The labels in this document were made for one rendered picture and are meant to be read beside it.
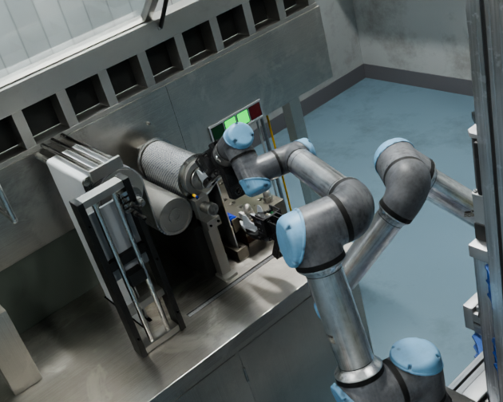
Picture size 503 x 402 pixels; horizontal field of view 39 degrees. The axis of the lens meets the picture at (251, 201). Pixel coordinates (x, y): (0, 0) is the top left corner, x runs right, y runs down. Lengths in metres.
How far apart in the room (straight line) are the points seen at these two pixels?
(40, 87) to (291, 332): 1.09
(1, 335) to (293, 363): 0.91
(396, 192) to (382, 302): 1.73
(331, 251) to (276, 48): 1.34
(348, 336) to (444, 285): 1.94
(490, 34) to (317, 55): 1.64
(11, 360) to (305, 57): 1.55
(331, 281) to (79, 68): 1.14
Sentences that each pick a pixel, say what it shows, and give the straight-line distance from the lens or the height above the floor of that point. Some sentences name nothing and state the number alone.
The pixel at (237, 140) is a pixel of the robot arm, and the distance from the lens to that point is 1.87.
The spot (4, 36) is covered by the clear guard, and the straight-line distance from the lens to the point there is 2.03.
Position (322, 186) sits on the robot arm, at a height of 1.40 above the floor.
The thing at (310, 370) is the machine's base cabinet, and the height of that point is 0.54.
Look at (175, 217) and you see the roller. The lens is 2.20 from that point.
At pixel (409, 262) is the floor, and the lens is 3.69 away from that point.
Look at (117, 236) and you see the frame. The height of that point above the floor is 1.28.
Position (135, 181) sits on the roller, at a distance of 2.09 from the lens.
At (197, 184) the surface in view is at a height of 1.24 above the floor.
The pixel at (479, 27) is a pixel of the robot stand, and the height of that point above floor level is 1.80.
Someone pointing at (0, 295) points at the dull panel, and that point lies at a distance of 2.41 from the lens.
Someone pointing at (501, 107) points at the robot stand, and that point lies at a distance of 1.36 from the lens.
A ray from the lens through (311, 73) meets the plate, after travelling 2.88.
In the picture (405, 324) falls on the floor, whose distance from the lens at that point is 3.35.
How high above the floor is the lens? 2.26
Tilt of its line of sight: 30 degrees down
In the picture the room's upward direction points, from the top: 16 degrees counter-clockwise
